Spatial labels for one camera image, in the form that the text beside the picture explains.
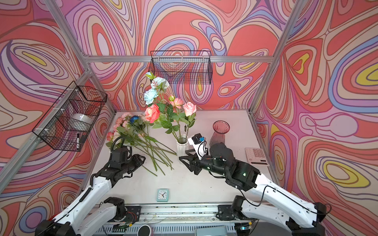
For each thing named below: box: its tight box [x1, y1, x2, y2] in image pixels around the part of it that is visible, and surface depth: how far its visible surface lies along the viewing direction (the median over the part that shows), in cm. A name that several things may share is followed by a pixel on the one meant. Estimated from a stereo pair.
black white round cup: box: [137, 224, 152, 236], surface depth 66 cm
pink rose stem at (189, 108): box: [180, 101, 197, 143], surface depth 60 cm
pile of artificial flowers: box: [105, 112, 178, 177], surface depth 100 cm
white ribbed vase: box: [176, 133, 189, 163], surface depth 78 cm
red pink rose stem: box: [144, 104, 181, 144], surface depth 60 cm
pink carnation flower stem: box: [166, 94, 186, 143], surface depth 68 cm
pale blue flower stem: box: [143, 71, 181, 143], surface depth 62 cm
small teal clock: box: [156, 188, 170, 203], surface depth 80 cm
